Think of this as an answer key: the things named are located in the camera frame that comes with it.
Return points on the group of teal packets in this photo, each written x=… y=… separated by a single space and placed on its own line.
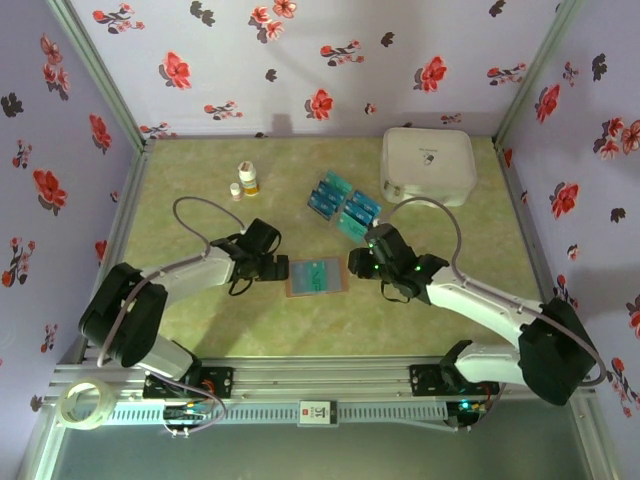
x=325 y=221

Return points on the white zip medicine pouch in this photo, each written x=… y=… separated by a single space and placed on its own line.
x=427 y=165

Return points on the teal membership card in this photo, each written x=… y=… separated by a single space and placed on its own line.
x=352 y=227
x=312 y=276
x=336 y=182

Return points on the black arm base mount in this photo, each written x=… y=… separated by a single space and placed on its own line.
x=220 y=382
x=425 y=380

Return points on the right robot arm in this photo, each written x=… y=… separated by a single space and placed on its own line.
x=490 y=310

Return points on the small white pill bottle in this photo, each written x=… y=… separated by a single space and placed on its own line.
x=236 y=192

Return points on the blue VIP card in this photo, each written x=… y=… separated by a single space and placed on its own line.
x=321 y=206
x=325 y=191
x=360 y=212
x=367 y=198

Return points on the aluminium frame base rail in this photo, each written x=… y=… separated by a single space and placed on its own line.
x=320 y=372

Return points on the clear tape roll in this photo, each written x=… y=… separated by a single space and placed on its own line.
x=63 y=406

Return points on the white label tag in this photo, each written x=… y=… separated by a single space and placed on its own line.
x=318 y=413

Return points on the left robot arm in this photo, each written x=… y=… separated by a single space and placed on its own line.
x=190 y=272

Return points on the aluminium frame post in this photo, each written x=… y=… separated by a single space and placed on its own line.
x=102 y=75
x=534 y=75

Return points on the large white pill bottle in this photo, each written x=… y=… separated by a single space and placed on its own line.
x=248 y=180

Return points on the small circuit board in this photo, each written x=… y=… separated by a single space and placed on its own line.
x=472 y=407
x=187 y=413

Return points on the aluminium side rail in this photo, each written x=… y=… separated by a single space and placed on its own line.
x=131 y=190
x=517 y=200

